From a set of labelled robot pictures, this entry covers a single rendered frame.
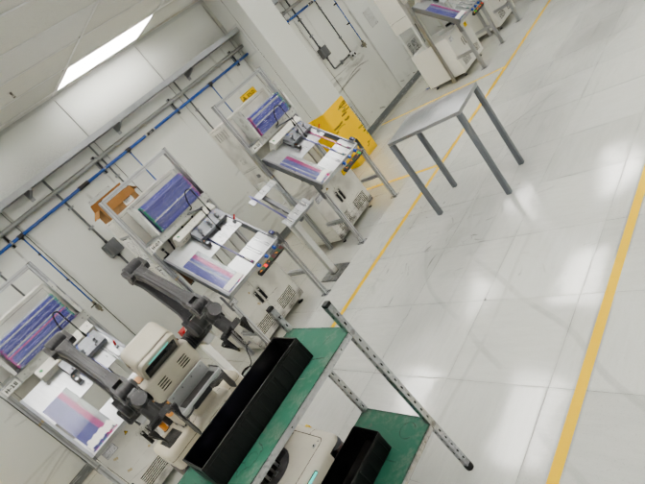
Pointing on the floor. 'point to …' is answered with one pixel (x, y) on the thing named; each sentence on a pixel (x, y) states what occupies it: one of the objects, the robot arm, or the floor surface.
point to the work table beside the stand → (442, 108)
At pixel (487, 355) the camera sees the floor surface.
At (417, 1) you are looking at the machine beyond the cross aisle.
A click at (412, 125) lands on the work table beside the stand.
